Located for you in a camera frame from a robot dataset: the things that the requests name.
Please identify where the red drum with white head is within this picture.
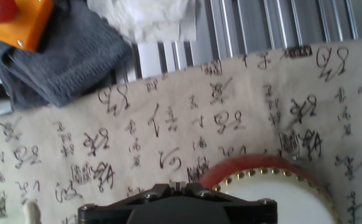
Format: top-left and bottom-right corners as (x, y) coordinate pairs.
(198, 152), (340, 224)

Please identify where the beige calligraphy print cloth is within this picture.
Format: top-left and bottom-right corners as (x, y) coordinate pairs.
(0, 36), (362, 224)

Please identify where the dark grey towel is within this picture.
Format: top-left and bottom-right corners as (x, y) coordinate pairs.
(0, 0), (135, 110)

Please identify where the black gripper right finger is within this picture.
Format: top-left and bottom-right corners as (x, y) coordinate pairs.
(177, 182), (278, 224)

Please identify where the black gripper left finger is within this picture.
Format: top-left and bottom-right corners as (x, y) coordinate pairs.
(77, 183), (178, 224)

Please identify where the crumpled white tissue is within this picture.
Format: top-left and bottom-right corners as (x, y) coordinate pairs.
(86, 0), (198, 44)

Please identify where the orange emergency stop box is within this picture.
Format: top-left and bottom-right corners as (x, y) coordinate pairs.
(0, 0), (56, 53)

